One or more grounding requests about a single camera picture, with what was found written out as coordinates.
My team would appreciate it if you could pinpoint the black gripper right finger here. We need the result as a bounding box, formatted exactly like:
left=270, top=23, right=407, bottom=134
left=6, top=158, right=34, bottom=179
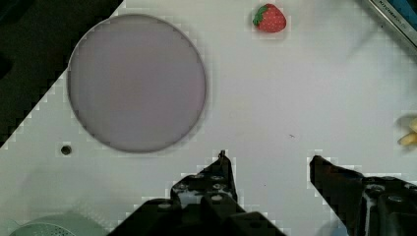
left=309, top=155, right=417, bottom=236

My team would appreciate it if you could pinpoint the yellow toy banana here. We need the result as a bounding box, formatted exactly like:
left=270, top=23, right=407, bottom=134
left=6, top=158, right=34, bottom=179
left=398, top=119, right=417, bottom=146

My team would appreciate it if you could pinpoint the green oval colander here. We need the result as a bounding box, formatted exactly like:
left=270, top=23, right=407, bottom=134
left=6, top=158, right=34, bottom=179
left=8, top=213, right=108, bottom=236

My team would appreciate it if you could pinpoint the red toy strawberry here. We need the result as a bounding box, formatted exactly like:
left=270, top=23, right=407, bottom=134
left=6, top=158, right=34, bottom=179
left=253, top=4, right=287, bottom=33

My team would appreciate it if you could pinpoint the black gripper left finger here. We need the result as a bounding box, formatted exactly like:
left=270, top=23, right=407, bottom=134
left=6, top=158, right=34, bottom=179
left=107, top=151, right=285, bottom=236

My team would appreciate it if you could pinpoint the round lilac plate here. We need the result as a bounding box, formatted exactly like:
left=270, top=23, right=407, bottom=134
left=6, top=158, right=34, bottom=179
left=67, top=15, right=208, bottom=152

